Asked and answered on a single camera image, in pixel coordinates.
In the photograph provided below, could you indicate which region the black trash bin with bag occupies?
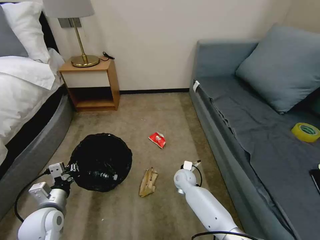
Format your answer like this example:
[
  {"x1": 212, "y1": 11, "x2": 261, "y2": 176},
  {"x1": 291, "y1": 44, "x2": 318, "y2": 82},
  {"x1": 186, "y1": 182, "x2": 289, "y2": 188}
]
[{"x1": 70, "y1": 133, "x2": 133, "y2": 193}]

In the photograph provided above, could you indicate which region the red snack wrapper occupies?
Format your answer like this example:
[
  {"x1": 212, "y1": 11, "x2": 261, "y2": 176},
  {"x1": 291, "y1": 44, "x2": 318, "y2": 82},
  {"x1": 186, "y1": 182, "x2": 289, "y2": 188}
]
[{"x1": 149, "y1": 131, "x2": 167, "y2": 149}]

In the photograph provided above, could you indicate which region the crumpled brown paper bag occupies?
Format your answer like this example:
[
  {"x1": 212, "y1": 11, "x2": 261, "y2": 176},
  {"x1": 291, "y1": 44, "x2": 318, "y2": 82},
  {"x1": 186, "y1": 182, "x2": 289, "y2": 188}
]
[{"x1": 139, "y1": 167, "x2": 159, "y2": 198}]

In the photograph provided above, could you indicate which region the dark grey sofa sheet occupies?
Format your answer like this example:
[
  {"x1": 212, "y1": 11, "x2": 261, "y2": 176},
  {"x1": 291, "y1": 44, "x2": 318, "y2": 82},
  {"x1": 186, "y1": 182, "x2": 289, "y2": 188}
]
[{"x1": 193, "y1": 76, "x2": 320, "y2": 240}]

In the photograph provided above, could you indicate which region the wooden nightstand with white drawer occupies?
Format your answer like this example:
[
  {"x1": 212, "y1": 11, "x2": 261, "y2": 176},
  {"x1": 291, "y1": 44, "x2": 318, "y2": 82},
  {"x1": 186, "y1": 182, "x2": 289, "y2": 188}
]
[{"x1": 58, "y1": 58, "x2": 120, "y2": 112}]

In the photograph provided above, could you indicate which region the white duvet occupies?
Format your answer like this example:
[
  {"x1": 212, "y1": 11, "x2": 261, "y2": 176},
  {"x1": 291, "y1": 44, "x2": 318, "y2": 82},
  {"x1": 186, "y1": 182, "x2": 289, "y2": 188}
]
[{"x1": 0, "y1": 47, "x2": 66, "y2": 160}]

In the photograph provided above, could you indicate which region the grey-blue sofa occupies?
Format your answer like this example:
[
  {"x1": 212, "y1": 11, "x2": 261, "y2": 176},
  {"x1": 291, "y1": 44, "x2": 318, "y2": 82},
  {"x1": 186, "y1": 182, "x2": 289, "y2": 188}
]
[{"x1": 189, "y1": 38, "x2": 320, "y2": 240}]

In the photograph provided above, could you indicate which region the brass lamp with grey shade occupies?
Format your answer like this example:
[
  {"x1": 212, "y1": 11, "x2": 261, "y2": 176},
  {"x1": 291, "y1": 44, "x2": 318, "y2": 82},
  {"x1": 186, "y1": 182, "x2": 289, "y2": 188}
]
[{"x1": 42, "y1": 0, "x2": 100, "y2": 68}]

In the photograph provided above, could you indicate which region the yellow tape roll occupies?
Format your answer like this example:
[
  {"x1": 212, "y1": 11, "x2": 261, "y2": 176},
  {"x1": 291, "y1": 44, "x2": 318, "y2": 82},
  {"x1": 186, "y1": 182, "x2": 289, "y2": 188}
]
[{"x1": 291, "y1": 122, "x2": 320, "y2": 143}]

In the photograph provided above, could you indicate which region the black phone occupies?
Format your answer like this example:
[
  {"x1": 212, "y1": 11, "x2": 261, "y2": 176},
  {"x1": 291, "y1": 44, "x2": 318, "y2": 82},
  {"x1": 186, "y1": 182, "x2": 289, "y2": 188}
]
[{"x1": 309, "y1": 169, "x2": 320, "y2": 196}]

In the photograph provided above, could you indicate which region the grey-blue cushion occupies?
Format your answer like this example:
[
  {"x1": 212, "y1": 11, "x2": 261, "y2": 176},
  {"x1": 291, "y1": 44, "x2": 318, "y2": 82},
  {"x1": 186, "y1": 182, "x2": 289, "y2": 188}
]
[{"x1": 235, "y1": 23, "x2": 320, "y2": 115}]

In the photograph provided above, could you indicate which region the dark cushion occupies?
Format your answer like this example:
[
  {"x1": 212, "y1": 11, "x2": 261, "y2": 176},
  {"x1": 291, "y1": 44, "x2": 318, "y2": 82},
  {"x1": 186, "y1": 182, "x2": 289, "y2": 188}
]
[{"x1": 291, "y1": 93, "x2": 320, "y2": 116}]

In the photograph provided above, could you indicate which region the black headboard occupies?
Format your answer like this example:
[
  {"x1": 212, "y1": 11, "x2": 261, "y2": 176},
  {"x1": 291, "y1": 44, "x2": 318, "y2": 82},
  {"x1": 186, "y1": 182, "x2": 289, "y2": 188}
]
[{"x1": 38, "y1": 11, "x2": 61, "y2": 55}]

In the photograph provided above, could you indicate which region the grey pillow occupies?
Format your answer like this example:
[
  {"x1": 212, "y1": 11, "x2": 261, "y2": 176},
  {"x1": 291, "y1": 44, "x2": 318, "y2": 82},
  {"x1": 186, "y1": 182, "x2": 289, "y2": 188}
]
[{"x1": 0, "y1": 5, "x2": 29, "y2": 58}]

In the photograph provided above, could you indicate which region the white pillow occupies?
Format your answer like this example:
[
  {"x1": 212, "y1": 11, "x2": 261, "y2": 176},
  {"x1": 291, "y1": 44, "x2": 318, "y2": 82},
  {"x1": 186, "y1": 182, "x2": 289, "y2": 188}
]
[{"x1": 1, "y1": 1, "x2": 51, "y2": 63}]

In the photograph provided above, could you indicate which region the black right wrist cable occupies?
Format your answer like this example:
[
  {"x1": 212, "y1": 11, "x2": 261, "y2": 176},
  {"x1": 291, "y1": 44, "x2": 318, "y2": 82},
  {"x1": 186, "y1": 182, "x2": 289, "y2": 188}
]
[{"x1": 192, "y1": 165, "x2": 203, "y2": 187}]

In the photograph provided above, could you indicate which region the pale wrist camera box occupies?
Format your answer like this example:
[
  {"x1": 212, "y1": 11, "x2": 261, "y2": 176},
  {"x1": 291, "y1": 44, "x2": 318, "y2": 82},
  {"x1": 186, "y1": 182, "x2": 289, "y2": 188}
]
[{"x1": 48, "y1": 162, "x2": 65, "y2": 177}]

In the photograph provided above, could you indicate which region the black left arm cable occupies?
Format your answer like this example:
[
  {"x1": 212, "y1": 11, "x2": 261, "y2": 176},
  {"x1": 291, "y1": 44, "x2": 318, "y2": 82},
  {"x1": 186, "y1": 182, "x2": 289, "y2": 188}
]
[{"x1": 14, "y1": 169, "x2": 50, "y2": 223}]

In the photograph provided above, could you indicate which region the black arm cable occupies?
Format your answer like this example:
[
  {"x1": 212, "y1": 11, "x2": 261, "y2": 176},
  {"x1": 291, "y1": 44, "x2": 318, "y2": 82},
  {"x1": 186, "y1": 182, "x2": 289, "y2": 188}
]
[
  {"x1": 191, "y1": 230, "x2": 264, "y2": 240},
  {"x1": 14, "y1": 169, "x2": 50, "y2": 223}
]

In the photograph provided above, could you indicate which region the grey bed frame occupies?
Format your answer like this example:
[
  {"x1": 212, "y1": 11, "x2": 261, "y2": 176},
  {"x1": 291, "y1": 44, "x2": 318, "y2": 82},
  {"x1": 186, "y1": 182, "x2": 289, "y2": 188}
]
[{"x1": 0, "y1": 87, "x2": 74, "y2": 221}]

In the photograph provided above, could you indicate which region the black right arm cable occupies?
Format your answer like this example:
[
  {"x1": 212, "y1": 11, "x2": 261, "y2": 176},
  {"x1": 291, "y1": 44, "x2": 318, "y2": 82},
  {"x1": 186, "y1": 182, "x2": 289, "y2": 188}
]
[{"x1": 191, "y1": 230, "x2": 264, "y2": 240}]

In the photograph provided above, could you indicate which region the black cable on nightstand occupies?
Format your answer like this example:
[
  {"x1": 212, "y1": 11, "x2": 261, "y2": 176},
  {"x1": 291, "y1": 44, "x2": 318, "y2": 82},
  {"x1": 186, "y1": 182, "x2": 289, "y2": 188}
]
[{"x1": 99, "y1": 51, "x2": 115, "y2": 62}]

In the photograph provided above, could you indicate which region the grey wall switch panel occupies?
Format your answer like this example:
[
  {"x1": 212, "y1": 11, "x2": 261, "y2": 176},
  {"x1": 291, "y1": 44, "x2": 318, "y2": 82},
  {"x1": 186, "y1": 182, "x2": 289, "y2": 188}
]
[{"x1": 58, "y1": 17, "x2": 83, "y2": 29}]

